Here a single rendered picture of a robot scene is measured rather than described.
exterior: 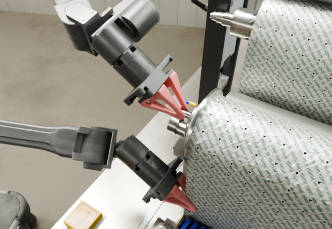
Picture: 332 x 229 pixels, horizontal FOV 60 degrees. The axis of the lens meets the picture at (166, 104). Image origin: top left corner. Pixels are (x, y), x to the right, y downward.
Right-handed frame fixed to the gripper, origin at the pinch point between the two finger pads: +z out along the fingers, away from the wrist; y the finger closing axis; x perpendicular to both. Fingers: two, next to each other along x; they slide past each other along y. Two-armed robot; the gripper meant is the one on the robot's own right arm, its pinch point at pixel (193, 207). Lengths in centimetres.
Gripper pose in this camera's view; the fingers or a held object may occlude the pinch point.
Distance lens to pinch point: 63.6
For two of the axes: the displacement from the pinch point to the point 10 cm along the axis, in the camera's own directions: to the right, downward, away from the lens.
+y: -5.3, 5.8, -6.2
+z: 7.5, 6.7, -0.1
